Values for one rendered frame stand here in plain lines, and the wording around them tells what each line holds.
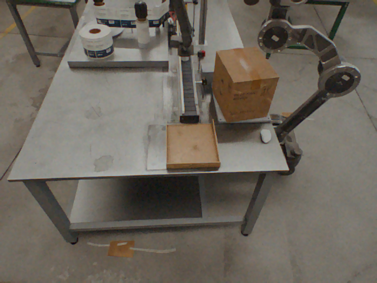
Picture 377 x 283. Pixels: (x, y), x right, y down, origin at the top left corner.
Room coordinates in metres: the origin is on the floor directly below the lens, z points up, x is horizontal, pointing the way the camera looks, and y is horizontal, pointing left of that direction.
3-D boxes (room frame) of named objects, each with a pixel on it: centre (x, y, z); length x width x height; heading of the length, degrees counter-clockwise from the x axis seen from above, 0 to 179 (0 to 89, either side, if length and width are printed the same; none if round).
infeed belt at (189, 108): (1.95, 0.08, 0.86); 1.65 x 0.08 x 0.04; 5
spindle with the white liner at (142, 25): (1.85, 0.35, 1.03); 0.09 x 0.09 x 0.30
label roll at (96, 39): (1.74, 0.65, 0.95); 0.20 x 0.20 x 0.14
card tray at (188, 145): (0.96, -0.01, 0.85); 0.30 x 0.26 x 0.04; 5
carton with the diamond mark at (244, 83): (1.28, -0.28, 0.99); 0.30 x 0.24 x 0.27; 15
